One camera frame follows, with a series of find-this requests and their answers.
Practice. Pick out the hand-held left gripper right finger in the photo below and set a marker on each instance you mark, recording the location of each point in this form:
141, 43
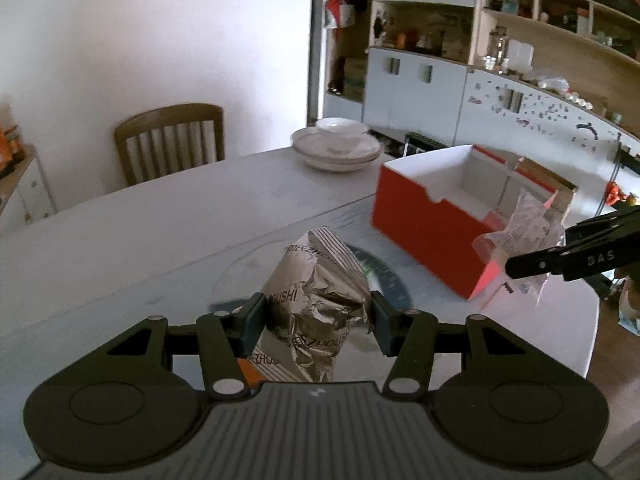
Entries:
382, 325

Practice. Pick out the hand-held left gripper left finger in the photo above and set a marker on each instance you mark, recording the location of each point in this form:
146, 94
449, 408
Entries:
252, 321

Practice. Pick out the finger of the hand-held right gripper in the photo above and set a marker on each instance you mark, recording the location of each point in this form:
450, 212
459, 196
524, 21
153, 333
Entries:
610, 226
590, 259

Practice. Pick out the silver snack bag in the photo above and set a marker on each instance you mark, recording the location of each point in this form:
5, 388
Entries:
320, 305

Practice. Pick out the clear plastic wrapper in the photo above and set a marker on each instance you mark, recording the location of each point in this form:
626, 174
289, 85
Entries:
525, 230

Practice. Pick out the red cardboard box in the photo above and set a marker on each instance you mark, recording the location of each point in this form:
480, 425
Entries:
425, 225

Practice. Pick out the white desktop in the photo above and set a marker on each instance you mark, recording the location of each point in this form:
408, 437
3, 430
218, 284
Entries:
150, 240

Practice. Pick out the black metal shelf rack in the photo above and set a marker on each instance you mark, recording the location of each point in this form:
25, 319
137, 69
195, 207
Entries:
620, 160

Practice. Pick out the white plate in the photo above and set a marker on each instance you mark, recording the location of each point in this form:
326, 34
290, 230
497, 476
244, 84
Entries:
330, 166
365, 152

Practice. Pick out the black shoe rack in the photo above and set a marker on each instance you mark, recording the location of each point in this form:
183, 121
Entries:
417, 142

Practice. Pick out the white plastic container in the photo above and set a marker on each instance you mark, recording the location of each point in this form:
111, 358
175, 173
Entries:
520, 56

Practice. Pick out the white bowl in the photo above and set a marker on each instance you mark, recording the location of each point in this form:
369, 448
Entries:
340, 135

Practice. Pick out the glass jar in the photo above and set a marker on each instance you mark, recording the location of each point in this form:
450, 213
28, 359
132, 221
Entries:
496, 47

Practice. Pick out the brown wooden chair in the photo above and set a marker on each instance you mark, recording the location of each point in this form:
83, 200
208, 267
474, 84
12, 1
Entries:
167, 122

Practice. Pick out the small cardboard box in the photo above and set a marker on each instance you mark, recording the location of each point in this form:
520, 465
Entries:
355, 80

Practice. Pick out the white side cabinet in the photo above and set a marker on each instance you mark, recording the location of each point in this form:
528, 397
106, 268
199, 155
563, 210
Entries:
25, 195

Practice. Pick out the orange snack packages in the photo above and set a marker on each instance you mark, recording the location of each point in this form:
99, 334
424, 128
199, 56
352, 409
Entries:
9, 147

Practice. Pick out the red and white bag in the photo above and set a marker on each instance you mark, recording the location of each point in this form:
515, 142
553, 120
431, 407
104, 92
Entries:
339, 10

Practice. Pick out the white wall cabinet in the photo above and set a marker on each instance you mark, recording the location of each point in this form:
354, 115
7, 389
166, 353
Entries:
415, 75

